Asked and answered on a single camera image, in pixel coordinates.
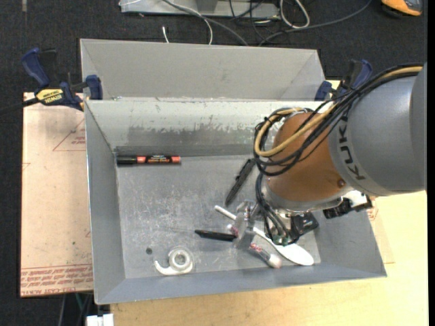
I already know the black serrated plastic knife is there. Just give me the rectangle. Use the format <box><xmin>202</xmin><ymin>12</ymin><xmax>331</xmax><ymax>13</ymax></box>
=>
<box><xmin>224</xmin><ymin>158</ymin><xmax>258</xmax><ymax>207</ymax></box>

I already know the black flat plastic stick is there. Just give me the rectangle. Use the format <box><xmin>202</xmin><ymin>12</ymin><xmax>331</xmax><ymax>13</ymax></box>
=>
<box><xmin>194</xmin><ymin>229</ymin><xmax>237</xmax><ymax>242</ymax></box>

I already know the brown cardboard board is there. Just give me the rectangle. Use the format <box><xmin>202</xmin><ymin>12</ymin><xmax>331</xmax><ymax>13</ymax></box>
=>
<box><xmin>20</xmin><ymin>92</ymin><xmax>396</xmax><ymax>298</ymax></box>

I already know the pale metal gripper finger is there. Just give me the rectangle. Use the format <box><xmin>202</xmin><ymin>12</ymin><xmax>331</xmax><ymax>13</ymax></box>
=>
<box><xmin>233</xmin><ymin>201</ymin><xmax>260</xmax><ymax>238</ymax></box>
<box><xmin>234</xmin><ymin>227</ymin><xmax>263</xmax><ymax>251</ymax></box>

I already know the grey metal bin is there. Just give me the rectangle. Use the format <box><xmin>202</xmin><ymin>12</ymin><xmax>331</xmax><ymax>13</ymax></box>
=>
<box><xmin>80</xmin><ymin>38</ymin><xmax>387</xmax><ymax>305</ymax></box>

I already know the black and orange marker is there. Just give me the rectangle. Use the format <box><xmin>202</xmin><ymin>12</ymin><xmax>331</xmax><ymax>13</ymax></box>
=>
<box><xmin>116</xmin><ymin>155</ymin><xmax>182</xmax><ymax>166</ymax></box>

